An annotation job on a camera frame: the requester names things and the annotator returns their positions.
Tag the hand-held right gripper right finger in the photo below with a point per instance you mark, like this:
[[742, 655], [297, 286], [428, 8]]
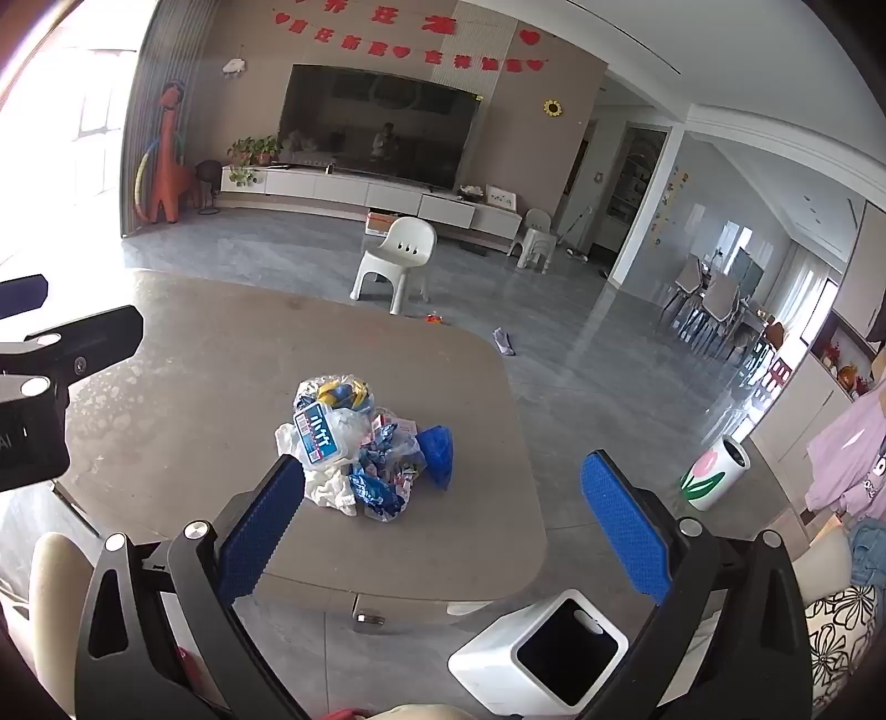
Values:
[[623, 526]]

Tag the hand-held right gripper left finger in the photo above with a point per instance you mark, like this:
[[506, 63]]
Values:
[[263, 526]]

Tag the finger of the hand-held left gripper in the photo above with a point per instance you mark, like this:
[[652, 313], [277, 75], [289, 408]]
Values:
[[21, 294], [90, 339]]

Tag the white tissue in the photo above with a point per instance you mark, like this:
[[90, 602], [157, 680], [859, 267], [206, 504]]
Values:
[[325, 490]]

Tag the crushed clear plastic bottle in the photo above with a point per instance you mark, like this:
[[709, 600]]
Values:
[[325, 436]]

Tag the blue printed snack wrapper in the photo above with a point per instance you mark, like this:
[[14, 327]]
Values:
[[384, 478]]

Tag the clear bag with yellow-blue toy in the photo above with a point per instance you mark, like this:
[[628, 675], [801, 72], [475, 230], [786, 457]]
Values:
[[338, 393]]

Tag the blue plastic bag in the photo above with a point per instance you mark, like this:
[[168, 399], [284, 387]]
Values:
[[437, 457]]

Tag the white square trash bin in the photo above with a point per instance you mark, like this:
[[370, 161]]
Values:
[[484, 661]]

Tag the white bin with tulip print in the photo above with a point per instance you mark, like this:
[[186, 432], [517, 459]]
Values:
[[713, 478]]

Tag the beige chair back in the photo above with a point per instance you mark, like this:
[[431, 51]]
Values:
[[55, 602]]

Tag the colourful hula hoop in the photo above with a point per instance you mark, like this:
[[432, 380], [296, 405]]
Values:
[[142, 180]]

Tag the orange dinosaur toy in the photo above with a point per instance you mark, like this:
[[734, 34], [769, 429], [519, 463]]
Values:
[[169, 180]]

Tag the dark floor fan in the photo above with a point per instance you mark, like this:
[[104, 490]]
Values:
[[206, 176]]

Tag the red stool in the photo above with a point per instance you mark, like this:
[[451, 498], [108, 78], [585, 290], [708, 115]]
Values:
[[772, 367]]

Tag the grey sock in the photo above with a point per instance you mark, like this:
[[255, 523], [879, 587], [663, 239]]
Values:
[[504, 341]]

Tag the purple garment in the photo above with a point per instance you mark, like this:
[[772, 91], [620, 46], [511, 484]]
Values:
[[848, 457]]

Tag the floral black-white cushion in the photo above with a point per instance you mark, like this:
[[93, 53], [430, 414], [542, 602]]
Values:
[[841, 637]]

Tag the green potted plant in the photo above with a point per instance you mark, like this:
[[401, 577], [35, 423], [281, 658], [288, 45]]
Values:
[[249, 152]]

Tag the grey curtain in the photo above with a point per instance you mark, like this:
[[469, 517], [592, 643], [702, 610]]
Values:
[[149, 83]]

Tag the blue jeans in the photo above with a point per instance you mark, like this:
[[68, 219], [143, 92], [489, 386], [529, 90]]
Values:
[[871, 554]]

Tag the small orange toy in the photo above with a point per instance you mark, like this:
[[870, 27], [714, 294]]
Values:
[[435, 319]]

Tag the white television cabinet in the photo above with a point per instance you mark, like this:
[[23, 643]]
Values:
[[332, 187]]

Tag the mop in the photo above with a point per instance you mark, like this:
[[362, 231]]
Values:
[[573, 239]]

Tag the small white stacked stools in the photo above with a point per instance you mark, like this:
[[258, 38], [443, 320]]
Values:
[[534, 239]]

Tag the cardboard box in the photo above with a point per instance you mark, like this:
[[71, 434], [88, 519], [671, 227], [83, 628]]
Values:
[[379, 223]]

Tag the white plastic chair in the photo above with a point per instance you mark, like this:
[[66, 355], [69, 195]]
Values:
[[408, 242]]

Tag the large black television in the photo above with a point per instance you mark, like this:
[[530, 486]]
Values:
[[381, 124]]

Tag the red paper banner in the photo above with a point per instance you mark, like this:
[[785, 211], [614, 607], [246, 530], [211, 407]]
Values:
[[387, 38]]

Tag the white cloud wall decoration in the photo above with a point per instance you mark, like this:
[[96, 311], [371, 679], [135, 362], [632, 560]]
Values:
[[234, 67]]

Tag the white picture frame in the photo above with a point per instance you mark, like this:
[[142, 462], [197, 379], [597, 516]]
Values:
[[501, 196]]

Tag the sunflower wall decoration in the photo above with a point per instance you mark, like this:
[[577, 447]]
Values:
[[552, 108]]

